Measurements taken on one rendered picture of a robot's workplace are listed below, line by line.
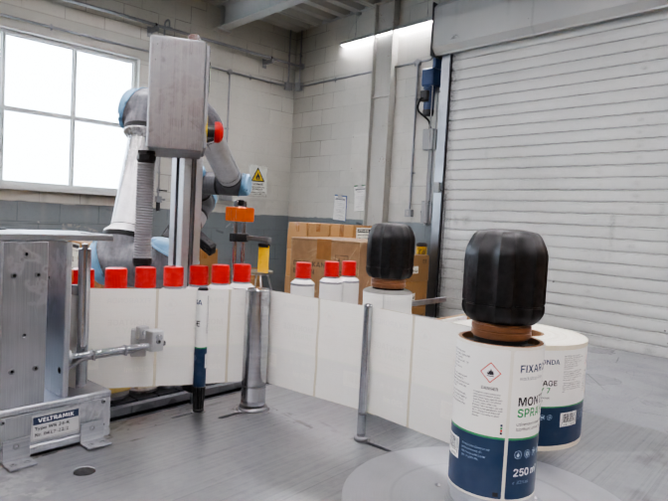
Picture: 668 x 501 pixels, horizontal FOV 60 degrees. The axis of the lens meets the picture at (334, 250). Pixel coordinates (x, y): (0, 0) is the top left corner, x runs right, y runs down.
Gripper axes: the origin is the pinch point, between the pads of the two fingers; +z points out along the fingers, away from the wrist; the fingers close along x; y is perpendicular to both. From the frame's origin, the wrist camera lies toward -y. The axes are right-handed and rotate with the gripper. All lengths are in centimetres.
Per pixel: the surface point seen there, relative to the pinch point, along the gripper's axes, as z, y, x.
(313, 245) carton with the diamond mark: -12.0, -39.9, 16.0
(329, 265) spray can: 21, -47, 46
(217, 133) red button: 27, -22, 77
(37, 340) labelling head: 76, -18, 79
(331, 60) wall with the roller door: -568, 40, -228
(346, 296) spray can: 22, -53, 39
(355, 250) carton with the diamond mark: -9, -52, 22
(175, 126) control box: 31, -16, 79
